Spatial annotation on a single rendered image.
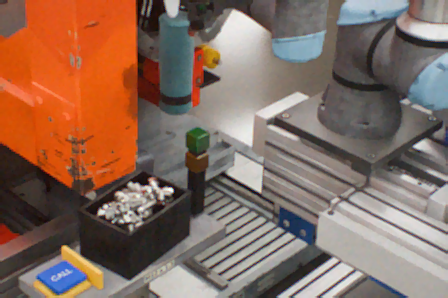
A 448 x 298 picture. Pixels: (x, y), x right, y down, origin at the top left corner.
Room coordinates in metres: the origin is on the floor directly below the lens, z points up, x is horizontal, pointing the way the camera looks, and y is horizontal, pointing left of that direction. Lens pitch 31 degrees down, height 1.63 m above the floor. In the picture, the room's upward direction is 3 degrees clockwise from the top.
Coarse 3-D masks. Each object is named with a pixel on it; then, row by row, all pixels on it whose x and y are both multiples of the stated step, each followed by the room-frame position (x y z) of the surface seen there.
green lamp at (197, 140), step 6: (186, 132) 1.65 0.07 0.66; (192, 132) 1.65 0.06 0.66; (198, 132) 1.65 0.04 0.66; (204, 132) 1.65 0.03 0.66; (186, 138) 1.65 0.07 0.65; (192, 138) 1.64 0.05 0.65; (198, 138) 1.63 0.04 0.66; (204, 138) 1.64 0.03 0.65; (186, 144) 1.65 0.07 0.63; (192, 144) 1.64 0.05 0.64; (198, 144) 1.63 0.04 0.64; (204, 144) 1.64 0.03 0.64; (192, 150) 1.64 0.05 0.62; (198, 150) 1.63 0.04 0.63
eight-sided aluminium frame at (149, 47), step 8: (232, 8) 2.36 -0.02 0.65; (216, 16) 2.32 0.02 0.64; (224, 16) 2.34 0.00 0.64; (208, 24) 2.31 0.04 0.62; (216, 24) 2.31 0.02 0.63; (144, 32) 2.12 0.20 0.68; (208, 32) 2.29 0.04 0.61; (216, 32) 2.31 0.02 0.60; (144, 40) 2.12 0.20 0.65; (152, 40) 2.14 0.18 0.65; (200, 40) 2.27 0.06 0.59; (208, 40) 2.29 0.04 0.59; (144, 48) 2.12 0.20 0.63; (152, 48) 2.14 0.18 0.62; (144, 56) 2.18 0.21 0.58; (152, 56) 2.13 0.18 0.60
